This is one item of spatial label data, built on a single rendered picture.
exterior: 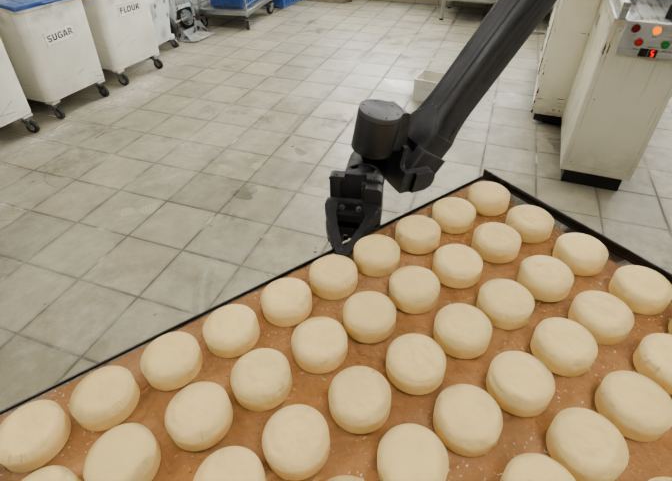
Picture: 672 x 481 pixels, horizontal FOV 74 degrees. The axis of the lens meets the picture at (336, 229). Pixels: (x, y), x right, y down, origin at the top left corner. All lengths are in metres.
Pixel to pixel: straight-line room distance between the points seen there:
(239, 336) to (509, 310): 0.24
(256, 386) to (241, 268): 1.60
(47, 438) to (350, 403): 0.23
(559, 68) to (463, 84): 2.58
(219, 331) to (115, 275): 1.70
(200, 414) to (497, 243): 0.33
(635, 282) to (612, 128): 2.13
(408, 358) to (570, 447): 0.13
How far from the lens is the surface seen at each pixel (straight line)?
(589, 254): 0.52
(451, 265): 0.47
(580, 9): 3.13
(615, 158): 2.69
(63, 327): 1.99
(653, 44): 2.46
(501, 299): 0.45
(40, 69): 3.55
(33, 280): 2.26
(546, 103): 3.29
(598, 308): 0.47
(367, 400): 0.37
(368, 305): 0.42
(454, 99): 0.64
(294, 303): 0.43
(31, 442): 0.43
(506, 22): 0.65
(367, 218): 0.52
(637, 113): 2.59
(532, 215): 0.55
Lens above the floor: 1.33
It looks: 39 degrees down
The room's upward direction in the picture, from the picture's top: straight up
